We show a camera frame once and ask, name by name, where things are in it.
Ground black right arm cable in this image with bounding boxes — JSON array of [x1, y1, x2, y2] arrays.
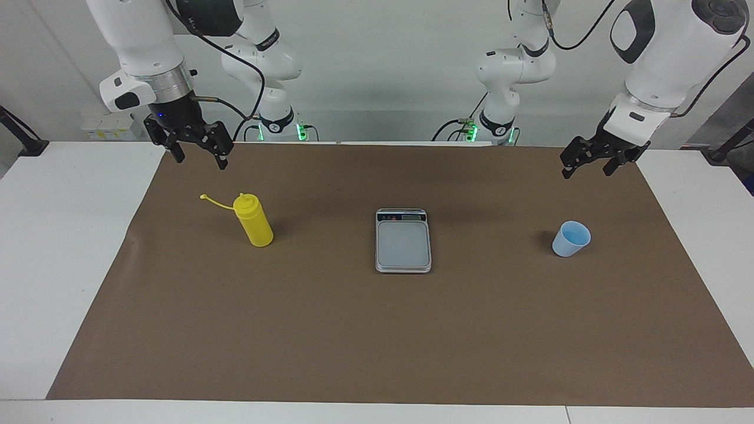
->
[[165, 0, 267, 142]]

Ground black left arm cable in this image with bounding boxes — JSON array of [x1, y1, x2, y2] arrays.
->
[[539, 0, 752, 118]]

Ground silver digital kitchen scale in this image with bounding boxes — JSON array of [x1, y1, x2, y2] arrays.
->
[[375, 208, 432, 274]]

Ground black clamp stand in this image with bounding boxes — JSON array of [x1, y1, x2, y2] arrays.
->
[[0, 106, 49, 157], [707, 118, 754, 164]]

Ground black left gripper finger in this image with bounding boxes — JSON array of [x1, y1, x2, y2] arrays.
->
[[602, 151, 640, 177], [559, 138, 593, 179]]

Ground black right base cables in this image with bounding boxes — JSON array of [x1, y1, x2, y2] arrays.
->
[[234, 114, 320, 143]]

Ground black base cables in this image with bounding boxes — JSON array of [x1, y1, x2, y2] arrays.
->
[[234, 114, 320, 143], [432, 91, 519, 143]]

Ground light blue plastic cup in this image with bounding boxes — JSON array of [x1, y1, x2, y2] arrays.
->
[[551, 221, 592, 258]]

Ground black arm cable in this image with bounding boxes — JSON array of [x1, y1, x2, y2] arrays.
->
[[539, 0, 752, 118], [165, 0, 267, 142]]

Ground black left base cables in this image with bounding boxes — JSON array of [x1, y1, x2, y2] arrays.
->
[[432, 91, 519, 143]]

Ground brown paper table mat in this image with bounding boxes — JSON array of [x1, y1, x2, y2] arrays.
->
[[46, 143, 754, 408]]

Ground yellow squeeze bottle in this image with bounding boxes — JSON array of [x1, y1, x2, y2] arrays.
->
[[200, 193, 275, 248]]

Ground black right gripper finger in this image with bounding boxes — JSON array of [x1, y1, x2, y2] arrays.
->
[[144, 115, 186, 164], [197, 121, 234, 171]]

